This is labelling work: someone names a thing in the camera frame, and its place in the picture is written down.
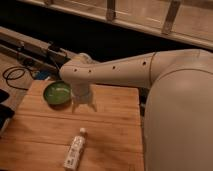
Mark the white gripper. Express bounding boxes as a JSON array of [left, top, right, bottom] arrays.
[[71, 84, 97, 113]]

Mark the white plastic bottle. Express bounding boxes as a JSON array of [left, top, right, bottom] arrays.
[[64, 128, 87, 171]]

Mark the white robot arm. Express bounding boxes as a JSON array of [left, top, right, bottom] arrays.
[[60, 49, 213, 171]]

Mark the green ceramic bowl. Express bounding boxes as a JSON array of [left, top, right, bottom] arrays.
[[43, 81, 71, 106]]

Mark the blue object behind table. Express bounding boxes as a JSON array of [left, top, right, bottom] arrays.
[[34, 71, 50, 80]]

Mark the dark object at left edge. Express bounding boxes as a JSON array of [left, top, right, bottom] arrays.
[[0, 89, 15, 135]]

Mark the black device on rail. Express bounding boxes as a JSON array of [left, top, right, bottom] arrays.
[[47, 42, 67, 63]]

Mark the black coiled cable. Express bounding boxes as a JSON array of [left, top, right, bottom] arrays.
[[2, 65, 36, 91]]

